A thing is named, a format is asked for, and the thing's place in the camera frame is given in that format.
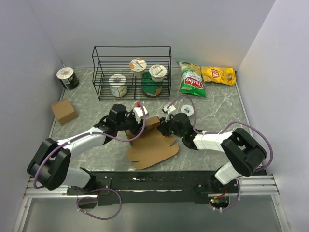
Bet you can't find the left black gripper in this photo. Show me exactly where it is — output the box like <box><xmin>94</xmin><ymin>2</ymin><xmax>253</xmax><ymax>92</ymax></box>
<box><xmin>116</xmin><ymin>108</ymin><xmax>148</xmax><ymax>136</ymax></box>

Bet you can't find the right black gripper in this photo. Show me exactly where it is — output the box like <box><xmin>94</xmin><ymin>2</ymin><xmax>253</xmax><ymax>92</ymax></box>
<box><xmin>157</xmin><ymin>113</ymin><xmax>184</xmax><ymax>139</ymax></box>

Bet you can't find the brown cardboard box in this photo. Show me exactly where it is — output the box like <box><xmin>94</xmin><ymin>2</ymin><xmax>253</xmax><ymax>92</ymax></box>
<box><xmin>126</xmin><ymin>116</ymin><xmax>179</xmax><ymax>170</ymax></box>

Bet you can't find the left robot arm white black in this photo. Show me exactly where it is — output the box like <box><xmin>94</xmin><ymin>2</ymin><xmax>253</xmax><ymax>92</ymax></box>
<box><xmin>27</xmin><ymin>103</ymin><xmax>148</xmax><ymax>194</ymax></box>

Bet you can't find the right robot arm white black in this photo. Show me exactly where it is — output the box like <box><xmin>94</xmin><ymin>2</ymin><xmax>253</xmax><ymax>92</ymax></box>
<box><xmin>157</xmin><ymin>113</ymin><xmax>267</xmax><ymax>193</ymax></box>

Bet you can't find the small folded cardboard box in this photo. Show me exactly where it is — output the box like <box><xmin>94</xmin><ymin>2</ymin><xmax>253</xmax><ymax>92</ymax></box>
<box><xmin>51</xmin><ymin>98</ymin><xmax>78</xmax><ymax>125</ymax></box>

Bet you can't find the small purple yogurt cup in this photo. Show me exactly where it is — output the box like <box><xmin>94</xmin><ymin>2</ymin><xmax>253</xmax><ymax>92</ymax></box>
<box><xmin>181</xmin><ymin>104</ymin><xmax>194</xmax><ymax>116</ymax></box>

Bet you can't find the white lidded cup lower shelf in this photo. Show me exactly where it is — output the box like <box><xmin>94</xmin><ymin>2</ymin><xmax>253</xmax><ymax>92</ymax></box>
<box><xmin>109</xmin><ymin>73</ymin><xmax>127</xmax><ymax>97</ymax></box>

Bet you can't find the green Chuba chips bag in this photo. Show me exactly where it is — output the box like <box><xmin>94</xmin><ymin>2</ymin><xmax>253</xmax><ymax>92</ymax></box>
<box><xmin>177</xmin><ymin>61</ymin><xmax>206</xmax><ymax>97</ymax></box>

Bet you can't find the yogurt cup orange label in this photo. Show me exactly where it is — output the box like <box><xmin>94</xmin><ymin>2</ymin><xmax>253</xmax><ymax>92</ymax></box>
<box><xmin>129</xmin><ymin>58</ymin><xmax>147</xmax><ymax>76</ymax></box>

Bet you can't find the yogurt cup beige label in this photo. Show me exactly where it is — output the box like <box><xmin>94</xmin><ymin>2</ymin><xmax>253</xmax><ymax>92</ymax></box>
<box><xmin>149</xmin><ymin>64</ymin><xmax>167</xmax><ymax>82</ymax></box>

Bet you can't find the black can white lid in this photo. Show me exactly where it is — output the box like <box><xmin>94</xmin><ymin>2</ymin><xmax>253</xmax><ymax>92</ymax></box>
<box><xmin>56</xmin><ymin>67</ymin><xmax>79</xmax><ymax>90</ymax></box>

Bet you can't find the yellow Lays chips bag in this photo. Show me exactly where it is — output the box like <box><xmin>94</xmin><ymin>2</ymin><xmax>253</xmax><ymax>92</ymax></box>
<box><xmin>201</xmin><ymin>66</ymin><xmax>236</xmax><ymax>86</ymax></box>

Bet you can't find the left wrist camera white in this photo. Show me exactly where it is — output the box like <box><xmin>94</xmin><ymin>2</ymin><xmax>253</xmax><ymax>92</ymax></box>
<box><xmin>133</xmin><ymin>102</ymin><xmax>149</xmax><ymax>123</ymax></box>

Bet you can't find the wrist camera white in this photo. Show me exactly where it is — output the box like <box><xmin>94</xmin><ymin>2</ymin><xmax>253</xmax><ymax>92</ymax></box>
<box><xmin>162</xmin><ymin>103</ymin><xmax>176</xmax><ymax>121</ymax></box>
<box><xmin>133</xmin><ymin>102</ymin><xmax>149</xmax><ymax>123</ymax></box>

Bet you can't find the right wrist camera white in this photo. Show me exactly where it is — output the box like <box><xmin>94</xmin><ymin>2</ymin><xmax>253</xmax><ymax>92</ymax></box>
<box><xmin>162</xmin><ymin>103</ymin><xmax>176</xmax><ymax>121</ymax></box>

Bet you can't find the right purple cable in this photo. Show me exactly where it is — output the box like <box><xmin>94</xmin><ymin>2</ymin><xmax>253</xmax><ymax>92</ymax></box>
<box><xmin>166</xmin><ymin>94</ymin><xmax>274</xmax><ymax>211</ymax></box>

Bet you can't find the purple cable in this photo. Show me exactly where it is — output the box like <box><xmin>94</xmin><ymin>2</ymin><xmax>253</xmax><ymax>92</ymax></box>
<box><xmin>166</xmin><ymin>94</ymin><xmax>274</xmax><ymax>211</ymax></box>
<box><xmin>33</xmin><ymin>101</ymin><xmax>147</xmax><ymax>220</ymax></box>

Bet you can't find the black wire rack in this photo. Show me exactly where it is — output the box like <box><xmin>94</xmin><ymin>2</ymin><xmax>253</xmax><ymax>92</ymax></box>
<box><xmin>92</xmin><ymin>46</ymin><xmax>172</xmax><ymax>100</ymax></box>

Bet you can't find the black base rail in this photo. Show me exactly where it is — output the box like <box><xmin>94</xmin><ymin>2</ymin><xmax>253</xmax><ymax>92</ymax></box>
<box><xmin>67</xmin><ymin>171</ymin><xmax>239</xmax><ymax>206</ymax></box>

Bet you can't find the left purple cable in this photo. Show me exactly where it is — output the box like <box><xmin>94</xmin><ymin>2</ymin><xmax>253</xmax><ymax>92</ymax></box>
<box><xmin>33</xmin><ymin>101</ymin><xmax>147</xmax><ymax>220</ymax></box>

